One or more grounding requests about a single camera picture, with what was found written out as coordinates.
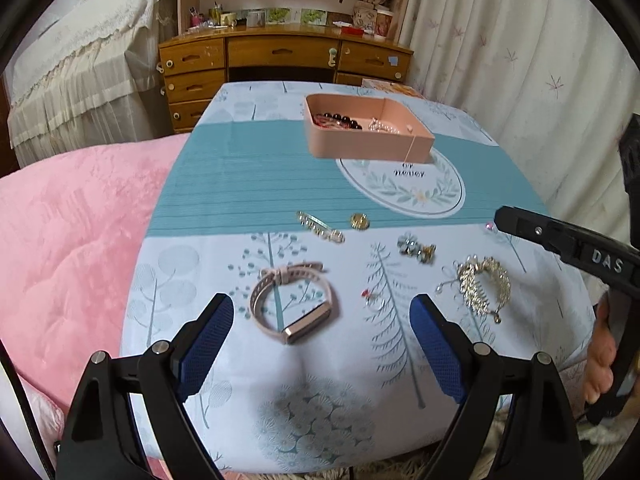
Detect tree print tablecloth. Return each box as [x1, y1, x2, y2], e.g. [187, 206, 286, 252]
[120, 81, 599, 476]

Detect gold bar hair clip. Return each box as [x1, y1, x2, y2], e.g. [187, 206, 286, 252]
[297, 211, 346, 245]

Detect pink jewelry box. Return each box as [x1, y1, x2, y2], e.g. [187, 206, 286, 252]
[303, 92, 435, 165]

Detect green picture cards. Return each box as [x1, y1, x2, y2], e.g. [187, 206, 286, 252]
[266, 7, 329, 27]

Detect lace covered furniture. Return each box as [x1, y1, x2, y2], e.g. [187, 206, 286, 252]
[6, 0, 173, 168]

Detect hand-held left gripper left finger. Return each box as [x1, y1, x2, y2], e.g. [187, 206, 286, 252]
[54, 293, 235, 480]

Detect white leaf print curtain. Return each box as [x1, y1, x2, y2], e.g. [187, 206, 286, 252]
[397, 0, 640, 221]

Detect wooden desk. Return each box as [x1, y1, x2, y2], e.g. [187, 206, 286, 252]
[158, 0, 416, 134]

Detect pink strap watch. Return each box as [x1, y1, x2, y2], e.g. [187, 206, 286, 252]
[249, 261, 334, 345]

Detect dark bead bracelet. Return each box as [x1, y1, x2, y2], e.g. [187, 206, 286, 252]
[313, 111, 364, 131]

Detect gold leaf hair comb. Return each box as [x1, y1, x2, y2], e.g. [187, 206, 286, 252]
[436, 255, 512, 325]

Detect person's right hand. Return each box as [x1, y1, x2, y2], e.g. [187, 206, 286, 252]
[581, 300, 622, 406]

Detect beige shaggy rug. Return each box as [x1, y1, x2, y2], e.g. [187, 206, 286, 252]
[350, 405, 640, 480]

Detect silver gold earrings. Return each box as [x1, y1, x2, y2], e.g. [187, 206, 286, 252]
[397, 233, 437, 264]

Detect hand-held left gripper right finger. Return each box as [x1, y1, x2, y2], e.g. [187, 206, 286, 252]
[409, 293, 585, 480]

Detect pink blanket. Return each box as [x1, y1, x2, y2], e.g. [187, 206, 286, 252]
[0, 132, 192, 480]

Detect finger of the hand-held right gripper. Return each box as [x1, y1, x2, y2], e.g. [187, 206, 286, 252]
[494, 205, 581, 264]

